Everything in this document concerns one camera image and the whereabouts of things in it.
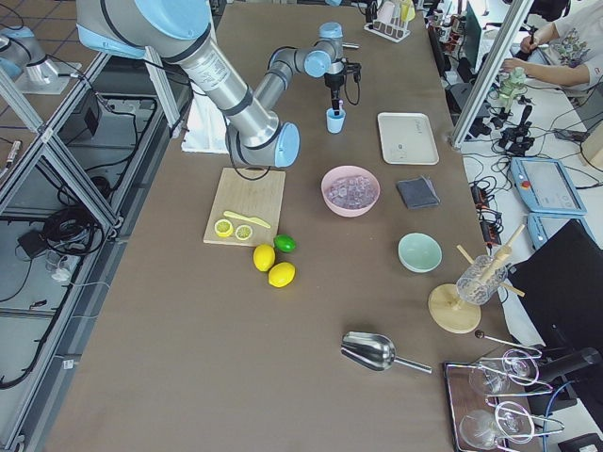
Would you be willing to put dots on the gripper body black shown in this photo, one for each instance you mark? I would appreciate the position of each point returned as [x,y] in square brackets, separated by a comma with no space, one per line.
[334,84]

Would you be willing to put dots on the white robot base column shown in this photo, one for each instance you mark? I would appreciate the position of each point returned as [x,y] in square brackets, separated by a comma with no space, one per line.
[206,128]

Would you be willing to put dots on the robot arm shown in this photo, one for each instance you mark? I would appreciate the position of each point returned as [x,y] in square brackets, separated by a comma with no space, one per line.
[180,33]

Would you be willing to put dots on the light blue plastic cup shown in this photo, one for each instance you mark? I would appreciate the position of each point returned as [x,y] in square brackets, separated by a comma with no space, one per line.
[335,119]

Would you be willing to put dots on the pink plastic cup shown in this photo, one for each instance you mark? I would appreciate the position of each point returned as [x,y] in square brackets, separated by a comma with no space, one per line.
[385,12]

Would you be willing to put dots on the yellow plastic cup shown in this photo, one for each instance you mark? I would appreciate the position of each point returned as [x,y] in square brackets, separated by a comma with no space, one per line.
[407,10]

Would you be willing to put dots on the steel ice scoop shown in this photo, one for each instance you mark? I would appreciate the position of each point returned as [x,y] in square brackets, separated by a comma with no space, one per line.
[375,351]

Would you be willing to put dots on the cream tray with bear drawing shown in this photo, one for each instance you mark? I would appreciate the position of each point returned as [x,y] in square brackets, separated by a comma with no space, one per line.
[407,139]

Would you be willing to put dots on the pink bowl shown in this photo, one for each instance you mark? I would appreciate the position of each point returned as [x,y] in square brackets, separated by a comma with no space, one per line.
[350,191]

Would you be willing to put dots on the grey folded cloth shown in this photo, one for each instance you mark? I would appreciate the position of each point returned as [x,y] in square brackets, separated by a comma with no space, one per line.
[418,193]

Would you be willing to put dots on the wooden cutting board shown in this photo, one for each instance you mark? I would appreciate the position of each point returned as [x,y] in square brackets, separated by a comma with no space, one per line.
[250,193]

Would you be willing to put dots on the yellow plastic knife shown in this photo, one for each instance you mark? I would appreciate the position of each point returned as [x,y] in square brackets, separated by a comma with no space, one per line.
[252,220]

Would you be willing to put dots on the green lime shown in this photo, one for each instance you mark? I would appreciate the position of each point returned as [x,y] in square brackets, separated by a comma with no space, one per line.
[284,243]

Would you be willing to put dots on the lemon slice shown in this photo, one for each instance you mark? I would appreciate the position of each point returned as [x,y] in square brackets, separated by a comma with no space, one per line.
[223,227]
[243,232]

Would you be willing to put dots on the yellow lemon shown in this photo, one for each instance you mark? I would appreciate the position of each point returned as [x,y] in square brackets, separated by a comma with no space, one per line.
[281,274]
[264,257]

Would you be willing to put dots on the mint green bowl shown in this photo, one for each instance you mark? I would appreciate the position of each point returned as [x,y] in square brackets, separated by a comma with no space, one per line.
[419,252]

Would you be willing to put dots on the blue teach pendant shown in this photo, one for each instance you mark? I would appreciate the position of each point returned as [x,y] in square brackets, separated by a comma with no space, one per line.
[545,186]
[542,226]

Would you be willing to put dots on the clear textured glass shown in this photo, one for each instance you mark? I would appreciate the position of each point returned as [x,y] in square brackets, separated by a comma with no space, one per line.
[481,280]

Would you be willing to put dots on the seated person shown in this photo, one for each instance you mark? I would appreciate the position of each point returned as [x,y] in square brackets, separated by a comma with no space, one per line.
[576,48]

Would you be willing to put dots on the wine glass rack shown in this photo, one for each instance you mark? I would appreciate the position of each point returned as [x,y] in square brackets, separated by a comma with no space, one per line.
[488,401]

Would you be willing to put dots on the white wire cup rack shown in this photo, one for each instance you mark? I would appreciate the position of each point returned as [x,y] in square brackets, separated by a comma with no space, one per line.
[396,32]

